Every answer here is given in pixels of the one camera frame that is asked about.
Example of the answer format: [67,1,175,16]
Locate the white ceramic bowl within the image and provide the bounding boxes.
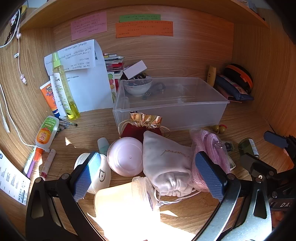
[123,78,153,97]

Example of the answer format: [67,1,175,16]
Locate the white folded paper sheet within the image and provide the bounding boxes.
[44,39,114,114]

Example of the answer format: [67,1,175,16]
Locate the red velvet gold pouch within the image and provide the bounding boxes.
[118,111,170,143]

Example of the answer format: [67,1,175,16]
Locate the clear plastic storage box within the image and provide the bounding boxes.
[112,77,230,132]

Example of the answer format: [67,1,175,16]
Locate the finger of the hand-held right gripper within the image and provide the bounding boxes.
[264,130,296,163]
[240,152,278,186]

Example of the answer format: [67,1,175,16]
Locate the white earphone cable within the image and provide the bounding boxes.
[0,6,28,85]

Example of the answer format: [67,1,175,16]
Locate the pink round facial brush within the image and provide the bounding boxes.
[107,137,145,178]

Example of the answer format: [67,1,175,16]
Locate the pink wallet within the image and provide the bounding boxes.
[216,85,243,103]

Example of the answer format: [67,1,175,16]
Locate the green paper note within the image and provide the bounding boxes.
[119,14,161,23]

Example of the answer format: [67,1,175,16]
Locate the person's right hand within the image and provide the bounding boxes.
[273,210,285,229]

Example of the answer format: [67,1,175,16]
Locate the flower print eraser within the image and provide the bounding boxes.
[222,141,234,153]

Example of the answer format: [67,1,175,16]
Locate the pile of small trinkets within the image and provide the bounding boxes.
[129,72,153,81]

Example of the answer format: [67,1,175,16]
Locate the white cream jar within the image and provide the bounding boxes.
[73,152,111,194]

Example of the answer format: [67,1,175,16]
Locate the orange paper note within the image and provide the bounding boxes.
[115,20,174,38]

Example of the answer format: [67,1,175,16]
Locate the wooden desktop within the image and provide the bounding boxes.
[0,102,287,241]

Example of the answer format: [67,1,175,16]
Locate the white printed leaflet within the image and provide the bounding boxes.
[0,149,31,206]

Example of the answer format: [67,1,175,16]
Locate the green white squeeze bottle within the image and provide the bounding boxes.
[35,115,60,152]

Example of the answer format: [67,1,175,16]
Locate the small white cardboard box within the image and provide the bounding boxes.
[122,60,147,80]

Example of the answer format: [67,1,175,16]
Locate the fruit sticker sheet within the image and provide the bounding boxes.
[107,72,121,103]

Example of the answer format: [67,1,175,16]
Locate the clear ballpoint pen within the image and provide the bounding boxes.
[59,116,78,127]

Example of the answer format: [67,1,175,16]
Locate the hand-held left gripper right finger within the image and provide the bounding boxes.
[194,151,272,241]

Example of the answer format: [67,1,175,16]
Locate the stack of booklets and packets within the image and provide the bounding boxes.
[103,53,125,80]

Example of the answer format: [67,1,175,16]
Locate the white drawstring cloth pouch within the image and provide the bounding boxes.
[142,130,201,209]

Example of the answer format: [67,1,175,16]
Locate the pink paper note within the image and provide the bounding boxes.
[70,12,108,42]

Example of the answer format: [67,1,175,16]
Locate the white lip balm stick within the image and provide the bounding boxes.
[40,149,56,181]

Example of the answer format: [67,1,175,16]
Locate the light blue tube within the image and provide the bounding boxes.
[97,137,110,156]

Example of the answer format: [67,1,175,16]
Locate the clear plastic jar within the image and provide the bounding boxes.
[94,176,162,232]

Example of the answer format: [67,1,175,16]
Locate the black orange zip case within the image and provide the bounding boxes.
[223,64,253,94]

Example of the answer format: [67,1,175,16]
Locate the yellow spray bottle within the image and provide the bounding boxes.
[52,52,80,120]

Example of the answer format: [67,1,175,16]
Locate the orange purple highlighter pen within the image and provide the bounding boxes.
[23,147,44,178]

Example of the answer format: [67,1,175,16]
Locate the small yellow bottle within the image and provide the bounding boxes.
[206,65,217,87]

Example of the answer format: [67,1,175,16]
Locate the orange sunscreen tube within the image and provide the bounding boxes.
[39,81,61,117]

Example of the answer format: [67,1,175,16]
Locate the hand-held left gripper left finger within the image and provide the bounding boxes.
[25,151,101,241]

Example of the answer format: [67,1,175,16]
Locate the white lotion tube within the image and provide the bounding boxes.
[50,72,70,117]

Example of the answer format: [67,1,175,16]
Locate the blue pencil pouch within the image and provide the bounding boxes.
[215,74,254,102]

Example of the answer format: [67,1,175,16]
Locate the pink mesh pouch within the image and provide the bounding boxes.
[188,128,236,193]

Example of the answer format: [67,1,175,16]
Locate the dark green jar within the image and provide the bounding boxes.
[238,138,260,160]

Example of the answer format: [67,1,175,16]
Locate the patterned cloth item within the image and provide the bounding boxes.
[9,6,27,26]

